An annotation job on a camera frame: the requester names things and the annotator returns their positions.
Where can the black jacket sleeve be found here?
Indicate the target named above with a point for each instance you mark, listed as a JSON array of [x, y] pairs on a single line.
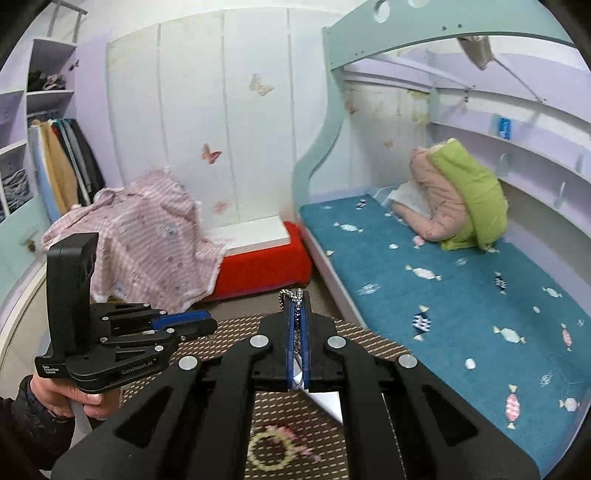
[[32, 438]]

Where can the green blanket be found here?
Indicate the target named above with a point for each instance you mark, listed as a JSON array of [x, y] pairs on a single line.
[[481, 192]]

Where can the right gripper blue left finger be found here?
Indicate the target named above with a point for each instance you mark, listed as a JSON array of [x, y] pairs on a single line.
[[291, 318]]

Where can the teal candy print mattress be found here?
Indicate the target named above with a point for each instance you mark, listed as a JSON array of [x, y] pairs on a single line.
[[490, 323]]

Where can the pink checkered cloth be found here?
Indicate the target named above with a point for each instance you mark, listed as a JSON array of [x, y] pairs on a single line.
[[150, 246]]

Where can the brown polka dot tablecloth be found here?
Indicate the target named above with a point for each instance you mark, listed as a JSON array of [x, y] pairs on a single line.
[[317, 438]]

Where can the white board on box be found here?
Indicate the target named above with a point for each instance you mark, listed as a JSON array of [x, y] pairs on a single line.
[[251, 236]]

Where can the purple wardrobe shelves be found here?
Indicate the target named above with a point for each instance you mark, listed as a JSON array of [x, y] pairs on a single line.
[[35, 35]]

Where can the white paper tag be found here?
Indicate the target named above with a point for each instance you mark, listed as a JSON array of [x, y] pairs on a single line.
[[328, 401]]

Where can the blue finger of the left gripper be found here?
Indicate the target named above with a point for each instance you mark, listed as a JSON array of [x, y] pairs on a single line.
[[190, 331], [173, 320]]

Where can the white pillow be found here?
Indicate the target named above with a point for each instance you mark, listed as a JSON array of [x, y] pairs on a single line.
[[413, 196]]

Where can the pink quilted jacket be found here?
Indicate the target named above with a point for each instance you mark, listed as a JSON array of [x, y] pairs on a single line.
[[448, 210]]

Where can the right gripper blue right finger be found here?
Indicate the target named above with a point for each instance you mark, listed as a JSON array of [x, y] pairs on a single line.
[[305, 311]]

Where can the red storage box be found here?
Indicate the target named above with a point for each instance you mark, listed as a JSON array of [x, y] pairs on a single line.
[[264, 270]]

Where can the left hand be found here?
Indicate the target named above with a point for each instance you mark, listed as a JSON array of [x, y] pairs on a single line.
[[57, 396]]

